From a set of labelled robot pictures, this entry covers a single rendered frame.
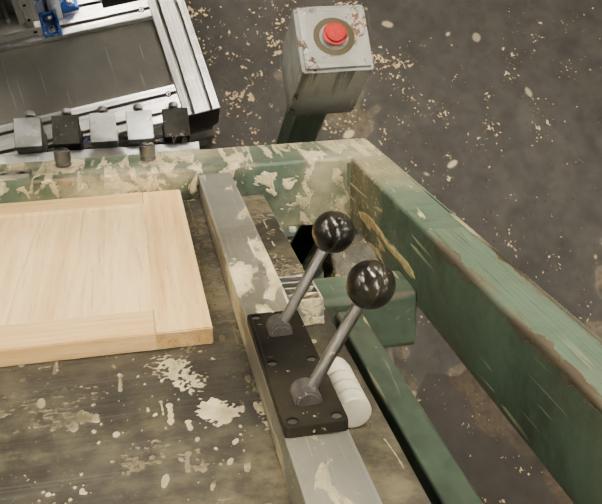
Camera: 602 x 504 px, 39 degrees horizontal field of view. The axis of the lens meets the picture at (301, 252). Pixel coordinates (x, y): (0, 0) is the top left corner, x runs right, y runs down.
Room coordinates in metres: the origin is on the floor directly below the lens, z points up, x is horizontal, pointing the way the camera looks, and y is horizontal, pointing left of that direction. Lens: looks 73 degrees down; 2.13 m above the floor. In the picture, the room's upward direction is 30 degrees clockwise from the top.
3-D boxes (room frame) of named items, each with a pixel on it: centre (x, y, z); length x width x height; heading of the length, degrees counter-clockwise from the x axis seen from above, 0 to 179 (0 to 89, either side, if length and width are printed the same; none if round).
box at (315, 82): (0.72, 0.13, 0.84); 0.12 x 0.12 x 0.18; 37
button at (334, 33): (0.72, 0.13, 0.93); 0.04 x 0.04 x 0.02
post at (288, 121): (0.72, 0.13, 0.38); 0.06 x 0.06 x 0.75; 37
